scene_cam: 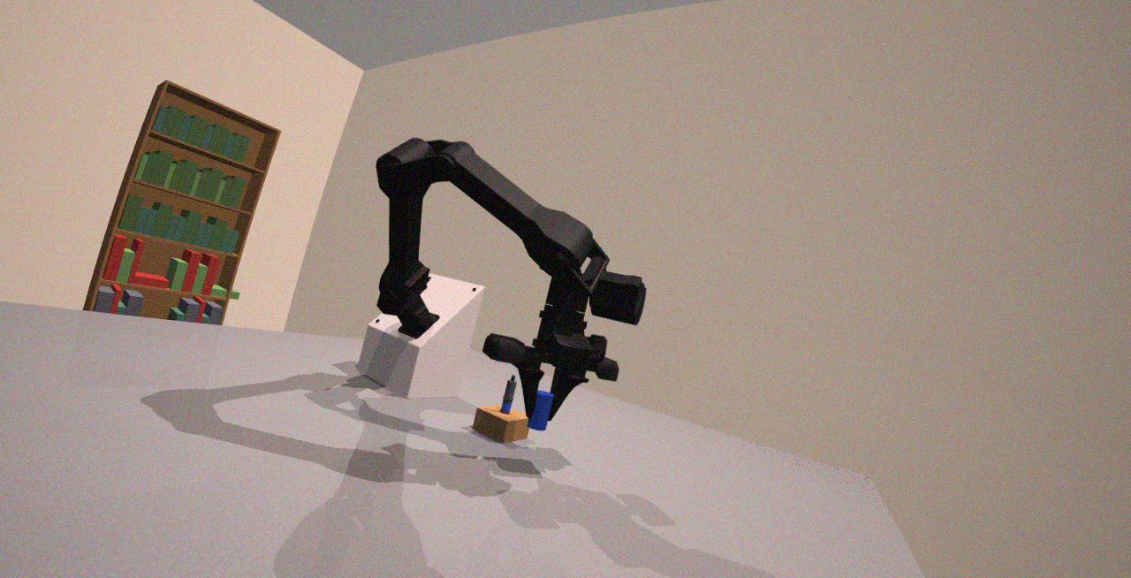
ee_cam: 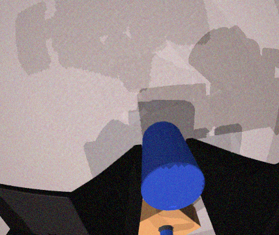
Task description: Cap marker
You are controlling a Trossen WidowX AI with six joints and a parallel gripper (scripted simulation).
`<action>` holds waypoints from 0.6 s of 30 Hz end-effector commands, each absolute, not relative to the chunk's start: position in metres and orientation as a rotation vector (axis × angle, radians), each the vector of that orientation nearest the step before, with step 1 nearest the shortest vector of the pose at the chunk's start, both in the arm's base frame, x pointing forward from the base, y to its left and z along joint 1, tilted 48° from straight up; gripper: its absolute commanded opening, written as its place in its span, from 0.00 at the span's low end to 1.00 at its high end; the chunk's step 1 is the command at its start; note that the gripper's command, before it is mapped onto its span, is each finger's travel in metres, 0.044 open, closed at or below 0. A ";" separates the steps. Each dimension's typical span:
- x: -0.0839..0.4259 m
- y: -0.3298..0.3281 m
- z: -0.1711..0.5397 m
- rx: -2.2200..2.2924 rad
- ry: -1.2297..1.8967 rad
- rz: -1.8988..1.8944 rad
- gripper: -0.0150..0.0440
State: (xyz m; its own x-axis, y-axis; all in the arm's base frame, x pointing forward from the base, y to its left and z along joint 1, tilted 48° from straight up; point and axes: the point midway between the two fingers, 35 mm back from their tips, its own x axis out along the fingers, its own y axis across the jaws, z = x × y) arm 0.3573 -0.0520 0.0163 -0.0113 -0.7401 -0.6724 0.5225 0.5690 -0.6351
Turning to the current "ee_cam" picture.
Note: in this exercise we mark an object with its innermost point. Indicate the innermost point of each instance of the orange square block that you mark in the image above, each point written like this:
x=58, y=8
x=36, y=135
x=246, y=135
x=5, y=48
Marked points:
x=183, y=221

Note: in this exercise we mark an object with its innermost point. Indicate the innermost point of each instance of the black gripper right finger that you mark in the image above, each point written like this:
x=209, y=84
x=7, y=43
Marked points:
x=241, y=195

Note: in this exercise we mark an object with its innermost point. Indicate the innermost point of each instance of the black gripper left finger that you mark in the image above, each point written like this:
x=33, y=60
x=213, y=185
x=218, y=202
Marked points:
x=109, y=204

